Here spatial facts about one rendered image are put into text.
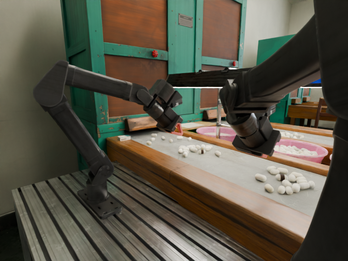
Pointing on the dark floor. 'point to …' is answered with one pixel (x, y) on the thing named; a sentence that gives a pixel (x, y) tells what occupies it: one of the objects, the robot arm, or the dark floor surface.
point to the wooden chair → (321, 112)
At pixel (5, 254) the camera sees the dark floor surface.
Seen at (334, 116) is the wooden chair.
